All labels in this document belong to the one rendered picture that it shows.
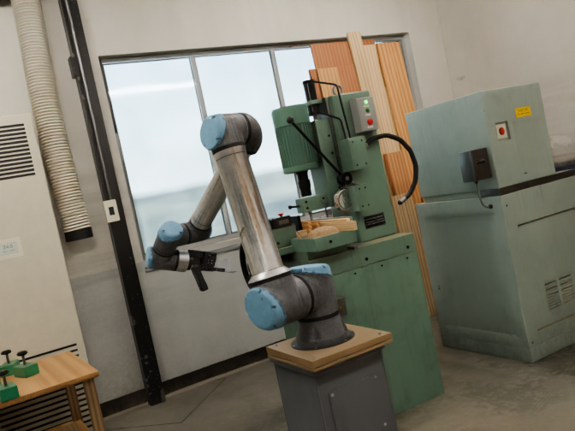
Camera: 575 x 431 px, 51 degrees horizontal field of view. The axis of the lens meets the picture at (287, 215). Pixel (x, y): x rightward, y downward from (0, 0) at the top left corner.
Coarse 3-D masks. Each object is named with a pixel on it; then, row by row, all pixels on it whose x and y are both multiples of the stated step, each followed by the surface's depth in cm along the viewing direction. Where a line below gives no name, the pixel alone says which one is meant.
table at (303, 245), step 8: (344, 232) 265; (352, 232) 267; (296, 240) 274; (304, 240) 267; (312, 240) 260; (320, 240) 260; (328, 240) 262; (336, 240) 263; (344, 240) 265; (352, 240) 267; (280, 248) 277; (288, 248) 276; (296, 248) 276; (304, 248) 269; (312, 248) 262; (320, 248) 260; (328, 248) 261
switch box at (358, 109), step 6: (354, 102) 287; (360, 102) 287; (372, 102) 290; (354, 108) 288; (360, 108) 287; (372, 108) 290; (354, 114) 289; (360, 114) 287; (372, 114) 290; (354, 120) 290; (360, 120) 287; (366, 120) 288; (372, 120) 289; (354, 126) 292; (360, 126) 287; (366, 126) 288; (378, 126) 291; (360, 132) 288
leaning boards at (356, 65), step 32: (352, 32) 453; (320, 64) 442; (352, 64) 454; (384, 64) 463; (320, 96) 435; (384, 96) 464; (384, 128) 461; (384, 160) 453; (416, 192) 463; (416, 224) 439
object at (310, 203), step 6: (300, 198) 287; (306, 198) 287; (312, 198) 289; (318, 198) 290; (300, 204) 288; (306, 204) 287; (312, 204) 289; (318, 204) 290; (300, 210) 289; (306, 210) 287; (312, 210) 289
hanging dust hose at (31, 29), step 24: (24, 0) 337; (24, 24) 336; (24, 48) 337; (48, 48) 343; (24, 72) 340; (48, 72) 341; (48, 96) 339; (48, 120) 338; (48, 144) 338; (48, 168) 342; (72, 168) 343; (72, 192) 341; (72, 216) 341; (72, 240) 341
